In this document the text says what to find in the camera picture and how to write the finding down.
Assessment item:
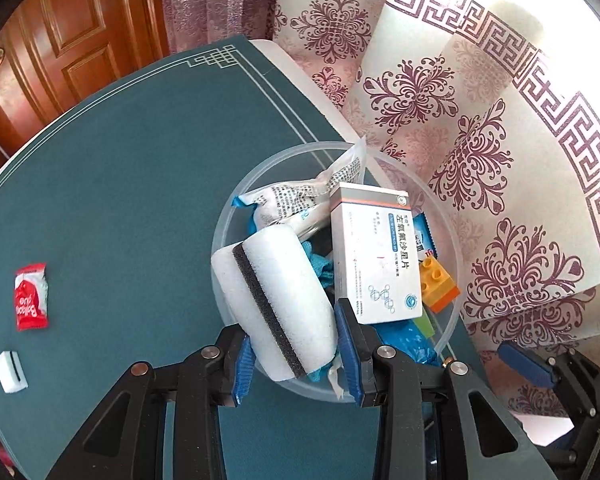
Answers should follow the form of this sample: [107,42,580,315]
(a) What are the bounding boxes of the light blue snack packet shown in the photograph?
[412,212,438,261]

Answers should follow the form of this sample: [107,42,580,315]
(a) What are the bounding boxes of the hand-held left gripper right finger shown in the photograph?
[334,298,541,480]

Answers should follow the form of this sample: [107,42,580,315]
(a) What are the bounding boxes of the white printed plastic packet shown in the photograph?
[230,135,368,236]

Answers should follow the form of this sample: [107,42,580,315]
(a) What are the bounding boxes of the patterned purple and white curtain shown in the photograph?
[160,0,600,446]

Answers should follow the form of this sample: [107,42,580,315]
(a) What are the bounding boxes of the teal table cover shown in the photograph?
[0,42,481,480]

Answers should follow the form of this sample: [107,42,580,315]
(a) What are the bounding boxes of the dark blue biscuit packet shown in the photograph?
[375,320,438,366]

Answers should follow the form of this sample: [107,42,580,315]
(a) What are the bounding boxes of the red snack packet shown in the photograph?
[14,261,49,332]

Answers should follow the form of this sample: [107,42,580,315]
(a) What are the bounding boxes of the wooden door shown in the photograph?
[0,0,171,161]

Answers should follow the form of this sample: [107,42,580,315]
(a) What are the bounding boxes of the white medicine box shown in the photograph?
[329,182,423,325]

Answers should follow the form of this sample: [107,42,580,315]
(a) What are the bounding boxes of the green packet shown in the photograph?
[414,310,438,343]

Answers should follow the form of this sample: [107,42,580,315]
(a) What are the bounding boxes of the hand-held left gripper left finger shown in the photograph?
[45,325,255,480]

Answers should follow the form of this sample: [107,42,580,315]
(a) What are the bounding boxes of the clear plastic bowl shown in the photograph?
[211,141,465,403]

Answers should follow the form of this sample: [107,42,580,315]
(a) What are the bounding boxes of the orange and yellow toy block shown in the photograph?
[419,256,460,313]

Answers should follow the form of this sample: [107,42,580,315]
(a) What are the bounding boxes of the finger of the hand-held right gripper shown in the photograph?
[497,341,600,414]

